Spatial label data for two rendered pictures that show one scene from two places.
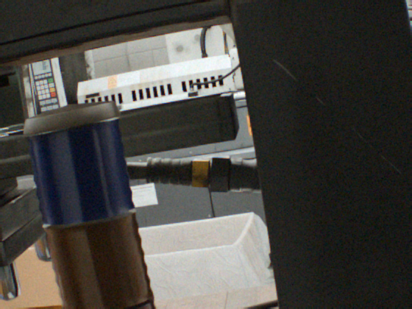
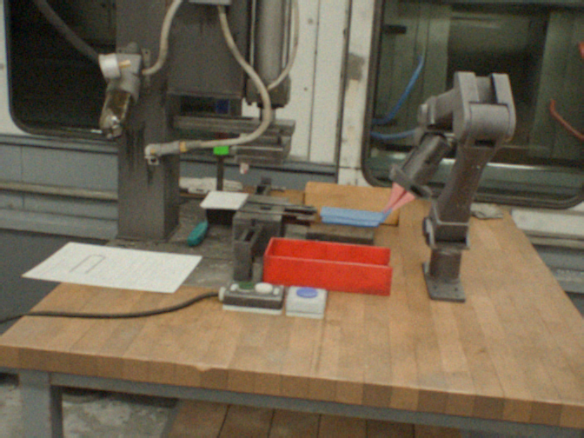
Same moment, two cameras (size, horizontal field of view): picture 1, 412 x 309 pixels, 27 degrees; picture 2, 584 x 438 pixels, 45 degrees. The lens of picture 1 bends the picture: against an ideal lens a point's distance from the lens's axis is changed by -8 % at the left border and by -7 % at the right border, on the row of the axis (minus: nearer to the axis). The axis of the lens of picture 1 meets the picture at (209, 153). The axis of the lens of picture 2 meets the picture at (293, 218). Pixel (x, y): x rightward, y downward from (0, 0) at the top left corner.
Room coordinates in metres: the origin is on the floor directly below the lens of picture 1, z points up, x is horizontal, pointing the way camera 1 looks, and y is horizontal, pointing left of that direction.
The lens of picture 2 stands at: (2.15, 0.26, 1.42)
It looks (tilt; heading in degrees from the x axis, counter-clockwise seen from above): 16 degrees down; 180
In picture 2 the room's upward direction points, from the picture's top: 4 degrees clockwise
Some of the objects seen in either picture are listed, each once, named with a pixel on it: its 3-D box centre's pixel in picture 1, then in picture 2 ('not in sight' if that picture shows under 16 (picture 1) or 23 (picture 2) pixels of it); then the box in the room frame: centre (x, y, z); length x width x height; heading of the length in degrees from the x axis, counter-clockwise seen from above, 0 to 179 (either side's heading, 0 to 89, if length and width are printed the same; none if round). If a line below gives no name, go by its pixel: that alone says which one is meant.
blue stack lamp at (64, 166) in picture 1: (79, 171); (222, 105); (0.33, 0.05, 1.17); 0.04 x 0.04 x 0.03
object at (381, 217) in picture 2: not in sight; (355, 209); (0.63, 0.39, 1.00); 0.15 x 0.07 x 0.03; 85
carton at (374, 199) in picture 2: not in sight; (351, 204); (0.32, 0.40, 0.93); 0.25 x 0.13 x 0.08; 86
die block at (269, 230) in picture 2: not in sight; (262, 226); (0.59, 0.18, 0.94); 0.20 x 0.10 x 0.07; 176
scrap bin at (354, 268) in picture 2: not in sight; (328, 265); (0.81, 0.33, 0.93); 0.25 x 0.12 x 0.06; 86
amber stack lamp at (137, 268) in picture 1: (97, 260); not in sight; (0.33, 0.05, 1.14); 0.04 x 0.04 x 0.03
